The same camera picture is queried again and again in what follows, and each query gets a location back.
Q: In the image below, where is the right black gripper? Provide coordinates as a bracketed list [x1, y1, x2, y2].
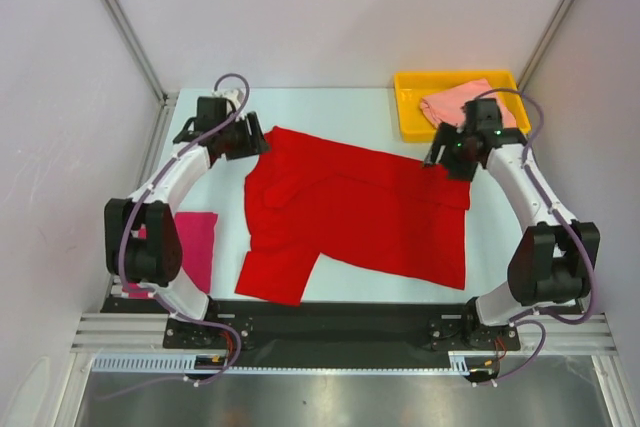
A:
[421, 122, 479, 183]

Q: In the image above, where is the red t shirt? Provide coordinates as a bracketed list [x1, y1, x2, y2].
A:
[235, 127, 470, 306]

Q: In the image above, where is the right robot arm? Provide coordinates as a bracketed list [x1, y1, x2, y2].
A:
[423, 92, 600, 348]

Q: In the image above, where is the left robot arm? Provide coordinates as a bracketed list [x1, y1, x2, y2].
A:
[104, 89, 269, 347]

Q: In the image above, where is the pink t shirt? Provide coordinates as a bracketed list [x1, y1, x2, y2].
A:
[419, 79, 492, 128]

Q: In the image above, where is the yellow plastic bin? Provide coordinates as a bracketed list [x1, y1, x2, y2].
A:
[394, 70, 531, 142]

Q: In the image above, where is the folded magenta t shirt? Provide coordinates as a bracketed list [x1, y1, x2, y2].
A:
[122, 208, 217, 297]

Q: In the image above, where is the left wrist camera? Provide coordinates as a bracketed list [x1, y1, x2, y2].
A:
[212, 89, 249, 114]

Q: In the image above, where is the left aluminium corner post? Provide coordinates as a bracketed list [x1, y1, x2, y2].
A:
[100, 0, 167, 105]

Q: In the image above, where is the aluminium corner post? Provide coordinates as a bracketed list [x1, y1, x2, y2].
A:
[517, 0, 577, 89]
[100, 0, 167, 105]

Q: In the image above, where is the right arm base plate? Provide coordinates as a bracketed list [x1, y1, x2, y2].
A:
[426, 315, 521, 352]

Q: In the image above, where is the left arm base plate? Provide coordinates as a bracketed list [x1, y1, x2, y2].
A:
[162, 301, 254, 351]

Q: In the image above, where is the right cable duct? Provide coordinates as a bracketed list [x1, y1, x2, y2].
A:
[448, 351, 500, 375]

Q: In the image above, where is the cable duct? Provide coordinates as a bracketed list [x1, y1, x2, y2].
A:
[92, 353, 228, 374]
[448, 351, 500, 375]

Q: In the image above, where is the aluminium frame rail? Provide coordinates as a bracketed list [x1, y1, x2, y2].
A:
[71, 313, 618, 356]

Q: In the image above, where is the right aluminium corner post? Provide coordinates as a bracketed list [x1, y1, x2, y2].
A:
[517, 0, 577, 89]

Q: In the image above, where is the left cable duct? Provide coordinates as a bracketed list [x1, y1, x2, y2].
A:
[92, 353, 228, 374]

